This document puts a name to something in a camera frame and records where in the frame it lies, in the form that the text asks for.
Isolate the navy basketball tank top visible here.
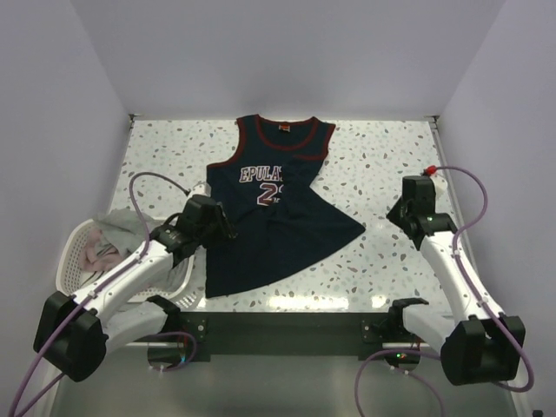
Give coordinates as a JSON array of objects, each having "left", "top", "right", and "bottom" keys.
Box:
[{"left": 205, "top": 115, "right": 365, "bottom": 298}]

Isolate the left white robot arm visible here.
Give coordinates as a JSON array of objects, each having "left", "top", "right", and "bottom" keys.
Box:
[{"left": 33, "top": 195, "right": 236, "bottom": 382}]

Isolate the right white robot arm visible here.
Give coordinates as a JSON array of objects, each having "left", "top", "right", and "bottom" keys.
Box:
[{"left": 387, "top": 175, "right": 526, "bottom": 386}]

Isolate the grey garment in basket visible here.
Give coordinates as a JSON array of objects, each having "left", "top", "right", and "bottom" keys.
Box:
[{"left": 94, "top": 208, "right": 145, "bottom": 258}]

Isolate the pink garment in basket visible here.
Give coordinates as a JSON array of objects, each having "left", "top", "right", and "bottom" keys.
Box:
[{"left": 80, "top": 228, "right": 123, "bottom": 273}]

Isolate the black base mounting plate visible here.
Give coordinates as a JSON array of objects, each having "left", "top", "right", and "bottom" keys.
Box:
[{"left": 167, "top": 311, "right": 418, "bottom": 361}]

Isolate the white laundry basket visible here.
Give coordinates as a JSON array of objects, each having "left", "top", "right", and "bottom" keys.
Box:
[{"left": 55, "top": 219, "right": 195, "bottom": 303}]

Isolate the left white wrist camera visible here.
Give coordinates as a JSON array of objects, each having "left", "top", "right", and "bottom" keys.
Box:
[{"left": 187, "top": 182, "right": 211, "bottom": 198}]

